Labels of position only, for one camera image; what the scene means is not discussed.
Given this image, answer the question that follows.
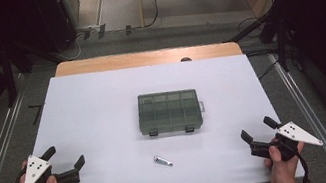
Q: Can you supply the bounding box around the white board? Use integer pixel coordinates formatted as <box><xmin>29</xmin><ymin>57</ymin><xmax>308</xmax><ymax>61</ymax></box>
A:
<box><xmin>0</xmin><ymin>37</ymin><xmax>308</xmax><ymax>183</ymax></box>

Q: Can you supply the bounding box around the grey clear compartment box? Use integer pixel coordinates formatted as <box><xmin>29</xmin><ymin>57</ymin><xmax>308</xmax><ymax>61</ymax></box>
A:
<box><xmin>133</xmin><ymin>84</ymin><xmax>209</xmax><ymax>143</ymax></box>

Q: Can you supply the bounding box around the person's right hand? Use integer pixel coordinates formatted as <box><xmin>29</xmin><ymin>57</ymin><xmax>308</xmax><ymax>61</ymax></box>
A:
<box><xmin>259</xmin><ymin>132</ymin><xmax>313</xmax><ymax>183</ymax></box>

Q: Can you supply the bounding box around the wooden table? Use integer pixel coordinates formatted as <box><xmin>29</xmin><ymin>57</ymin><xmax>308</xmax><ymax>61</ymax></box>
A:
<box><xmin>53</xmin><ymin>30</ymin><xmax>244</xmax><ymax>88</ymax></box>

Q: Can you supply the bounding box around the black stand with legs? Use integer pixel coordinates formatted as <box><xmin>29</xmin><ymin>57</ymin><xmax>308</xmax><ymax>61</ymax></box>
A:
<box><xmin>219</xmin><ymin>5</ymin><xmax>294</xmax><ymax>82</ymax></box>

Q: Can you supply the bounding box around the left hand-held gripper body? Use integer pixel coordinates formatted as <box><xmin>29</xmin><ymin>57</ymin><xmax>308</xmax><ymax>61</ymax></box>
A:
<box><xmin>17</xmin><ymin>147</ymin><xmax>82</xmax><ymax>183</ymax></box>

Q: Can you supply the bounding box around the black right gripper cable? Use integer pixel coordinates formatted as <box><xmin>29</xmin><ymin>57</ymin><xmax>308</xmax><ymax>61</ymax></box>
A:
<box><xmin>281</xmin><ymin>137</ymin><xmax>312</xmax><ymax>183</ymax></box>

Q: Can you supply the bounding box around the black tape strip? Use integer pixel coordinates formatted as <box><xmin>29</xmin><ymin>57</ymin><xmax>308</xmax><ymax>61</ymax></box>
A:
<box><xmin>28</xmin><ymin>103</ymin><xmax>47</xmax><ymax>127</ymax></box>

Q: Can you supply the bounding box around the looped black floor cable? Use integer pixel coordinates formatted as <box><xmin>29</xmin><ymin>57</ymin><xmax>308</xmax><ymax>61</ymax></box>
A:
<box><xmin>236</xmin><ymin>15</ymin><xmax>265</xmax><ymax>42</ymax></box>

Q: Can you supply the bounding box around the small silver metal piece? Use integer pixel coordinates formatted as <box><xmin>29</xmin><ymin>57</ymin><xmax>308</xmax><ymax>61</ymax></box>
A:
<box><xmin>152</xmin><ymin>152</ymin><xmax>175</xmax><ymax>170</ymax></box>

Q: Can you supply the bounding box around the black cabinet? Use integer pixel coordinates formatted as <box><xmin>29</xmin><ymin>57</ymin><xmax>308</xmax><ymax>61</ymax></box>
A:
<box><xmin>32</xmin><ymin>0</ymin><xmax>88</xmax><ymax>57</ymax></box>

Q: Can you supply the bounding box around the white floor cable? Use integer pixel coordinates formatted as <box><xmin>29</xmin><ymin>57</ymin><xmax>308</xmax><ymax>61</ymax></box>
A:
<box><xmin>54</xmin><ymin>34</ymin><xmax>84</xmax><ymax>64</ymax></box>

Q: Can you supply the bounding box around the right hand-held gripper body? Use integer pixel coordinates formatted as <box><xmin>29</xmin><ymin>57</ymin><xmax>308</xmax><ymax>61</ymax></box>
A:
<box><xmin>246</xmin><ymin>116</ymin><xmax>326</xmax><ymax>168</ymax></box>

